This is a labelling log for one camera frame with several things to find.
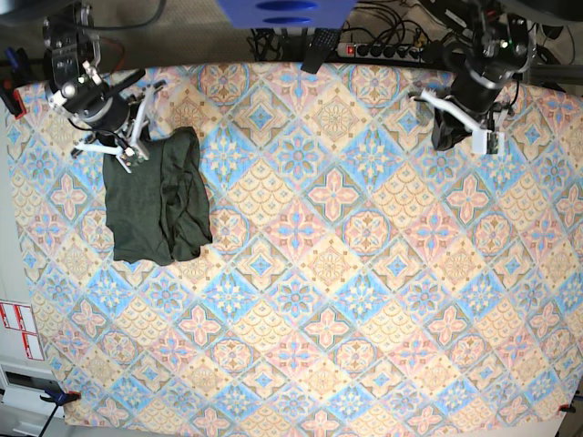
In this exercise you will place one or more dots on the white power strip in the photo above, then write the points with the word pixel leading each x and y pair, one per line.
pixel 367 51

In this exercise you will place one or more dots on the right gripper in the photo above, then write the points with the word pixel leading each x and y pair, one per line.
pixel 105 111

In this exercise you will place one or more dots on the orange clamp right edge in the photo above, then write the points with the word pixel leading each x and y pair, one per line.
pixel 567 408

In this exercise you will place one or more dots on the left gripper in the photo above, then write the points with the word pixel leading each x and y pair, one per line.
pixel 473 93

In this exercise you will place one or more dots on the colourful patterned tablecloth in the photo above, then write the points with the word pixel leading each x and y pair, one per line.
pixel 359 283

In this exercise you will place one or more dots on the blue clamp lower left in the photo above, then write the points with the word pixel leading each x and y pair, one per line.
pixel 59 399

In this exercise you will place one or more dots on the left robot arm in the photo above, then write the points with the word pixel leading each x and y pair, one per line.
pixel 501 49

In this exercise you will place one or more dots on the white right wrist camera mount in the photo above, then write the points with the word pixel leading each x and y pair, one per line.
pixel 127 143

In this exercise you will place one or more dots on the blue plastic box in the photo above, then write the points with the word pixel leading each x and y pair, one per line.
pixel 247 14

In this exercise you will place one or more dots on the black remote control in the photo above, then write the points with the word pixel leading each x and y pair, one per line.
pixel 324 41

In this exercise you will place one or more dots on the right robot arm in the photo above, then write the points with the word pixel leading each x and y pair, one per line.
pixel 77 91

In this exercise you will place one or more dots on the red white label stickers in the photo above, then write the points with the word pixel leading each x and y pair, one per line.
pixel 19 332

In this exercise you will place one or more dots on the dark green long-sleeve shirt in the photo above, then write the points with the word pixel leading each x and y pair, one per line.
pixel 160 210

